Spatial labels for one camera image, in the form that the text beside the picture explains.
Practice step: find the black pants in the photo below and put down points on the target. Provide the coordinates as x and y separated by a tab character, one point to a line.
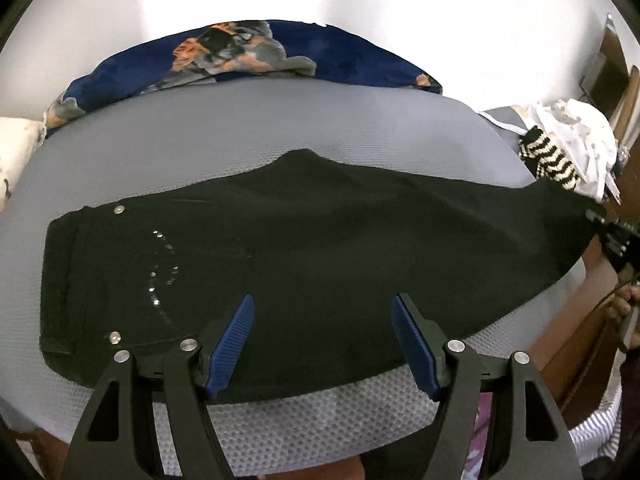
325	260

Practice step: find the grey pillow with white trim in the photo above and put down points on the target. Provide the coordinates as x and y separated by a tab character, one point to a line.
502	117

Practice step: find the black and cream striped crochet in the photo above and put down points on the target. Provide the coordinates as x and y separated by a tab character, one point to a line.
550	160

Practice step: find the purple patterned clothing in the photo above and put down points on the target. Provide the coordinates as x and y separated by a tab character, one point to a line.
482	435

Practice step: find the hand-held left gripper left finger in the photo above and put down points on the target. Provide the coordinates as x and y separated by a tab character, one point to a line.
232	345

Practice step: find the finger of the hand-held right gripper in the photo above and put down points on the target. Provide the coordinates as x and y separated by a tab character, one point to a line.
600	220

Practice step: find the white clothes pile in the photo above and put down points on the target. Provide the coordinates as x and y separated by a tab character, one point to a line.
590	140

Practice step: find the blue floral blanket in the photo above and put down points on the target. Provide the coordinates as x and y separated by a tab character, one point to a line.
350	55

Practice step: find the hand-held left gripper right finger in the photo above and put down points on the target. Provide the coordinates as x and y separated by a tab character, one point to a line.
412	345

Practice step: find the person's right hand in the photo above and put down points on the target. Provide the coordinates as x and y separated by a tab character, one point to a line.
622	305

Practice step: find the white striped cloth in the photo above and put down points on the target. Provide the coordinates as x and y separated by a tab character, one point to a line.
600	425

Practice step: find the brown wooden furniture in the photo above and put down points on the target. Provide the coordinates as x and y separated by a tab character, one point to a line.
612	70

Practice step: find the white floral pillow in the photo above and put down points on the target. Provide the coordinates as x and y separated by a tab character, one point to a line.
17	150

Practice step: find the grey mesh mat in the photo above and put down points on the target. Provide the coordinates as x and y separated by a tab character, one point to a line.
250	130

